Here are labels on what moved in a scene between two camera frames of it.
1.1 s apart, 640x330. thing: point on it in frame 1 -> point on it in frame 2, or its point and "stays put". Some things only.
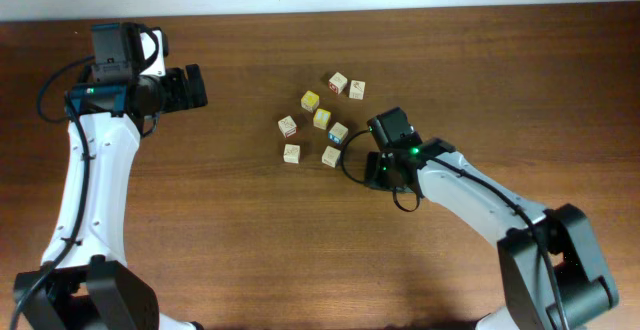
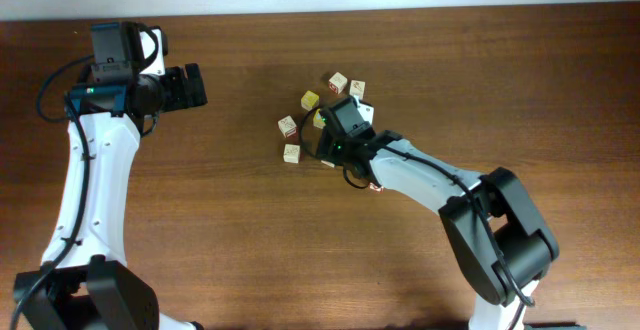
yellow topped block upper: (310, 101) stays put
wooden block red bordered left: (287, 126) stays put
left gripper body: (172, 93) stays put
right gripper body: (376, 179) -> (328, 145)
